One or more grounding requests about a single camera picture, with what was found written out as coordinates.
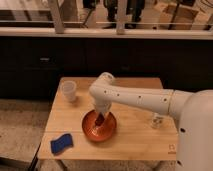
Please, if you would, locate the orange ceramic bowl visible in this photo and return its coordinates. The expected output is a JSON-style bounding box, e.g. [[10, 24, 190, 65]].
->
[[82, 110, 117, 142]]

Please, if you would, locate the translucent plastic cup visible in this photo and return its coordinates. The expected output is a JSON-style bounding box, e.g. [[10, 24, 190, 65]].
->
[[60, 81, 77, 102]]

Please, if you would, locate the wooden table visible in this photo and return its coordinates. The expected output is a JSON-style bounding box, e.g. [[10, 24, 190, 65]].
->
[[38, 77, 178, 161]]

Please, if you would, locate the white window railing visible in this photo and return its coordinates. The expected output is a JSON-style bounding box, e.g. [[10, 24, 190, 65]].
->
[[0, 0, 213, 40]]

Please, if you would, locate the small clear glass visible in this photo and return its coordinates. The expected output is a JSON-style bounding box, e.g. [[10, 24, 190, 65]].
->
[[151, 113, 164, 129]]

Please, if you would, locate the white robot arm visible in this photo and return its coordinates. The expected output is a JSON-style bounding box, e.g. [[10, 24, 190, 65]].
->
[[89, 72, 213, 171]]

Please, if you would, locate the red pepper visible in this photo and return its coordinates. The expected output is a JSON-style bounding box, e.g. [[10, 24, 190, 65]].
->
[[95, 114, 104, 126]]

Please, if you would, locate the cardboard box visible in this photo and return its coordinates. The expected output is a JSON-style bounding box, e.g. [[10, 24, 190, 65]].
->
[[154, 2, 198, 30]]

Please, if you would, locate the blue sponge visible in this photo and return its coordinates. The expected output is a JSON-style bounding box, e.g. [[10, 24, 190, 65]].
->
[[50, 133, 73, 154]]

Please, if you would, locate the dark low cabinet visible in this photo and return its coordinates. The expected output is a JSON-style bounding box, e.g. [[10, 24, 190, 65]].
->
[[0, 36, 213, 99]]

